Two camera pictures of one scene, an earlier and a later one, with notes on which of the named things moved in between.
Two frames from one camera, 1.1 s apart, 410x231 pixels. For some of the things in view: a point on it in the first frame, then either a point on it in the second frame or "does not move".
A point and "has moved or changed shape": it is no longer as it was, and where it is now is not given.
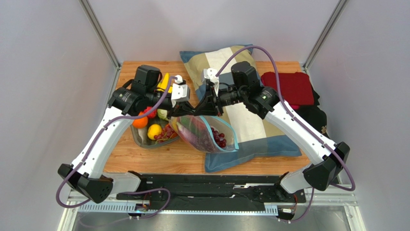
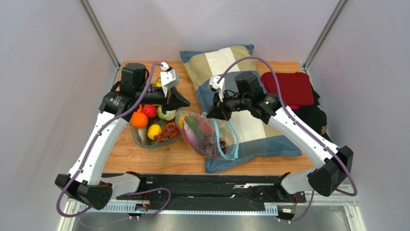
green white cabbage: x=162 y=114 does not move
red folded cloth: x=296 y=88 does not move
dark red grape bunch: x=219 y=138 to x=208 y=145
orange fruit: x=140 y=123 does not move
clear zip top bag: x=206 y=134 has moved or changed shape
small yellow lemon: x=154 y=129 does not move
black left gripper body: x=154 y=97 does not move
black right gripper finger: x=211 y=105 to x=219 y=112
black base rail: x=212 y=188 does not move
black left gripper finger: x=181 y=109 to x=175 y=100
